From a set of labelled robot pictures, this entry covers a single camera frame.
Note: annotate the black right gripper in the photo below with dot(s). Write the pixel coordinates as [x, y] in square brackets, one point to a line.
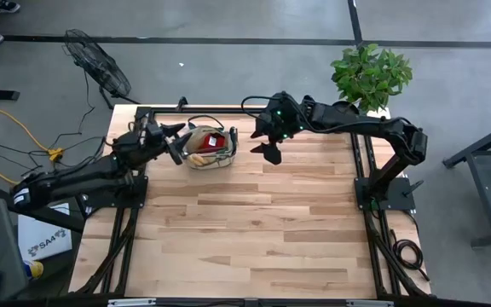
[281, 119]

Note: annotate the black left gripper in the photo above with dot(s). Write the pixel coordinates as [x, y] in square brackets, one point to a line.
[154, 136]

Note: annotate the red cloth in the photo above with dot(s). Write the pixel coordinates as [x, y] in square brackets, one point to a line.
[207, 147]

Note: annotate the beige green canvas gardening bag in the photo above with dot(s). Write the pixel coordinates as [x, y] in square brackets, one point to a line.
[220, 160]

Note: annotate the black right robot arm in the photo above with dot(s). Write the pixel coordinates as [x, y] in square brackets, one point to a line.
[377, 125]

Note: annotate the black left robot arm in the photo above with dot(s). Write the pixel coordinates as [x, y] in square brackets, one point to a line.
[79, 179]

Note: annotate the black floor fan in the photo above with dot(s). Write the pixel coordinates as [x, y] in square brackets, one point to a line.
[96, 64]

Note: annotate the green leafy plant black pot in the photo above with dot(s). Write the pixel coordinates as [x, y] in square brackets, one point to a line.
[369, 74]

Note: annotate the white cardboard box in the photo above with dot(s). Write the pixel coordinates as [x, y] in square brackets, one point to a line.
[45, 239]

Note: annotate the yellow ball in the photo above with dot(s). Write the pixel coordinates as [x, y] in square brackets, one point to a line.
[36, 269]

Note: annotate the dark grey table stand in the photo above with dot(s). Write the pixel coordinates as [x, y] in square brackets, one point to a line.
[488, 183]

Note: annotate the black metal table frame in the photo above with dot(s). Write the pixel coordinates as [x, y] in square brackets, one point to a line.
[211, 110]

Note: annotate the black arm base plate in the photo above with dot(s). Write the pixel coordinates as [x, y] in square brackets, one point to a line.
[399, 194]
[139, 198]

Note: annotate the silver metal bracket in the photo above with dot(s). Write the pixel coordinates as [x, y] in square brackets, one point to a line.
[132, 302]
[369, 303]

